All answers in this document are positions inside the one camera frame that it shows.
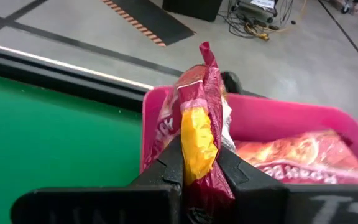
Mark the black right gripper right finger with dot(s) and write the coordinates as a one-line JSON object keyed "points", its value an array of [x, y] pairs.
{"points": [[259, 202]]}

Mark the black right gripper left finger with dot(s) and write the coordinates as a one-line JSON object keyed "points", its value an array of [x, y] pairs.
{"points": [[166, 174]]}

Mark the red beef noodle pack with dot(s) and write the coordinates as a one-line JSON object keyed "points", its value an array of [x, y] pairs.
{"points": [[163, 124], [197, 140], [306, 155]]}

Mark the pink plastic bin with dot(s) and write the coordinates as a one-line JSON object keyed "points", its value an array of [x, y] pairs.
{"points": [[275, 115]]}

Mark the black hazard-striped floor mat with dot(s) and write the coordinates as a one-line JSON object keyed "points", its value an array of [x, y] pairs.
{"points": [[157, 21]]}

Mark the black box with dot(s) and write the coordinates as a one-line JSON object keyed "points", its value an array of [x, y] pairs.
{"points": [[191, 9]]}

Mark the low equipment cart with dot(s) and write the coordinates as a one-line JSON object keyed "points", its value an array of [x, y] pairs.
{"points": [[253, 12]]}

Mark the white paper sheet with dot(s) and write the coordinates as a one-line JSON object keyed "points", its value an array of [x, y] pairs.
{"points": [[263, 3]]}

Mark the black aluminium rig frame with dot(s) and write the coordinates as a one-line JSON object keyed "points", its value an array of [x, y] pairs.
{"points": [[57, 77]]}

